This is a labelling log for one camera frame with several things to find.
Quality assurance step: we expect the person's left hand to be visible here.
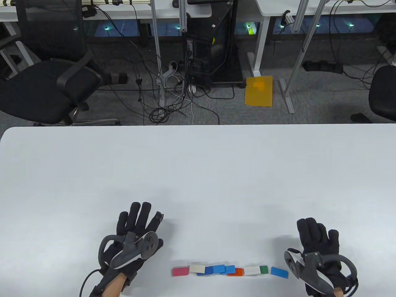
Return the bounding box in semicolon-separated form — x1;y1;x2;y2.
101;202;164;293

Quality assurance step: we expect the person's right hand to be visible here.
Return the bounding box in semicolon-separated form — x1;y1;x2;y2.
296;217;351;297

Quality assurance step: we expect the person's left forearm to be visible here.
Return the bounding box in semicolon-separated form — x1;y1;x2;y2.
101;274;128;297

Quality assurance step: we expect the grey left hand controller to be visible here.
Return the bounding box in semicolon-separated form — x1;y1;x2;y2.
98;231;158;270

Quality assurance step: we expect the grey hand controller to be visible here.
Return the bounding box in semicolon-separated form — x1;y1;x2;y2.
98;231;158;270
284;247;358;295

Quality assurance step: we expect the grey right hand controller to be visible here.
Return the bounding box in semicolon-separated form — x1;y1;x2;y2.
284;247;358;295

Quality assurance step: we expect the white power strip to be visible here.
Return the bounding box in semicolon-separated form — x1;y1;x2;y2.
156;61;180;86

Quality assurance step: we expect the yellow plastic sheet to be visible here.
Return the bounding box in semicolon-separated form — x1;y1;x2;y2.
244;75;273;107

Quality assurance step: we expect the black mesh office chair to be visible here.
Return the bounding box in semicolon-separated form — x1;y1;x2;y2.
0;0;129;127

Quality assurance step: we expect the black power strip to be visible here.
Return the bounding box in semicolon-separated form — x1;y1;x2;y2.
302;60;344;74

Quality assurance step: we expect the black computer tower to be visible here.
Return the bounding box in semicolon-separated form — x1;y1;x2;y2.
185;2;245;91

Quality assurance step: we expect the white desk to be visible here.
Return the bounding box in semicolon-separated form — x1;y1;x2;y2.
247;0;396;78
0;0;213;23

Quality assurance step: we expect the blue black right glove cable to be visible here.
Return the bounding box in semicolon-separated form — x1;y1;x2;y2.
345;272;359;297

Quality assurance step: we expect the black left glove cable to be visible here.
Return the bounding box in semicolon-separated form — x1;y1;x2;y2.
79;269;102;297

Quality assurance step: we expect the tangle of black cables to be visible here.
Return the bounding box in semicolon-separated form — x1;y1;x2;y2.
93;5;235;126

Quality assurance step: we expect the aluminium frame post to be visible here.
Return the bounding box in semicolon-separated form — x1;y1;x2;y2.
150;0;167;108
179;0;188;33
290;0;310;34
279;0;329;114

